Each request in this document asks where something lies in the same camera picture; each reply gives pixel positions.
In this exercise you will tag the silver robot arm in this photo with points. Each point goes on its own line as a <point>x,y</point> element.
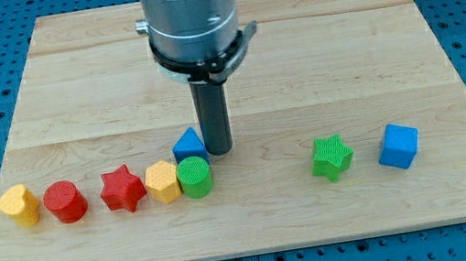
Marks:
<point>196,40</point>

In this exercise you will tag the green star block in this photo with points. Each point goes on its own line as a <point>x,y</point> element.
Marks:
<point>330,157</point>

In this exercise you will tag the red star block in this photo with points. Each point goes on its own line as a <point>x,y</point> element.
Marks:
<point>122,189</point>

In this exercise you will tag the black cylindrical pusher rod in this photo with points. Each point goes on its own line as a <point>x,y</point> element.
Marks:
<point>210,104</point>

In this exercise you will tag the blue triangle block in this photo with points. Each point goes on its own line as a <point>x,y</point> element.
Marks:
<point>189,145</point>

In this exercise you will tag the green cylinder block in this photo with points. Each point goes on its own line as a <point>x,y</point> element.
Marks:
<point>195,177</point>

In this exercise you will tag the yellow hexagon block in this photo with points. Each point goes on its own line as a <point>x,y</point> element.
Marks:
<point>162,182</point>

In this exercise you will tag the wooden board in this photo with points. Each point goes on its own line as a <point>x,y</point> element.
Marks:
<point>92,99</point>

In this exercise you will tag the blue cube block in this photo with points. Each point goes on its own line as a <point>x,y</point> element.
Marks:
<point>399,146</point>

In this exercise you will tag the red cylinder block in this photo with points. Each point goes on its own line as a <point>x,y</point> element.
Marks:
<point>65,202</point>

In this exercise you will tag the yellow heart block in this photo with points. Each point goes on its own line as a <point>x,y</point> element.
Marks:
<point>21,205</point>

